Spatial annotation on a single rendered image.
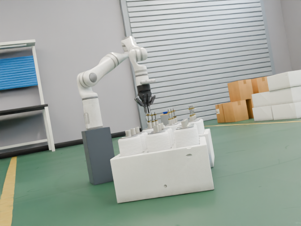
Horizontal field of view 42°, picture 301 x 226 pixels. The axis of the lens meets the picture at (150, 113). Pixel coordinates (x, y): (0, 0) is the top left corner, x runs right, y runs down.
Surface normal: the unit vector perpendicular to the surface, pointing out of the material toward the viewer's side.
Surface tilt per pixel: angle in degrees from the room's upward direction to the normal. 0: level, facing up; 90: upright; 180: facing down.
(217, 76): 90
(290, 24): 90
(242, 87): 90
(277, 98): 90
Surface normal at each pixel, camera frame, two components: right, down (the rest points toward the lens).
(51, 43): 0.32, -0.06
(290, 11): -0.93, 0.16
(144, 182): -0.12, 0.02
